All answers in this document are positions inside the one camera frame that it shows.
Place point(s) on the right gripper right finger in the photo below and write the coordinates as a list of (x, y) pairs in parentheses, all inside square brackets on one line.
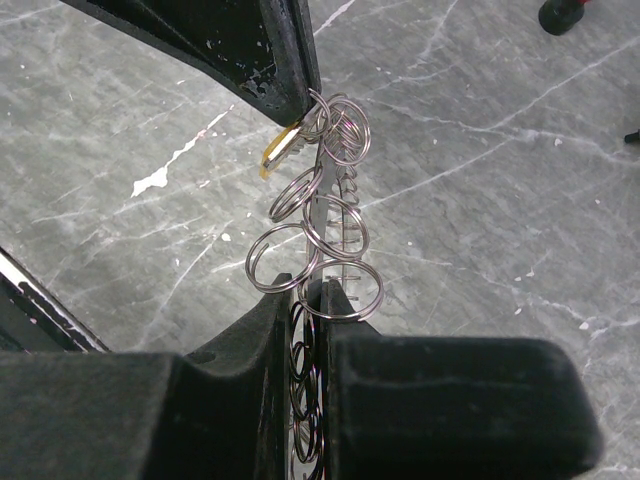
[(449, 407)]

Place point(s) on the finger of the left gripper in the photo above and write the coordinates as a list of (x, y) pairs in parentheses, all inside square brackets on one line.
[(263, 51)]

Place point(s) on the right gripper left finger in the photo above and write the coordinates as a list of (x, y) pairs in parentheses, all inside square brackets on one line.
[(219, 412)]

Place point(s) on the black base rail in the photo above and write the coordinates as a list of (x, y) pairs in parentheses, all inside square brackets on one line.
[(33, 320)]

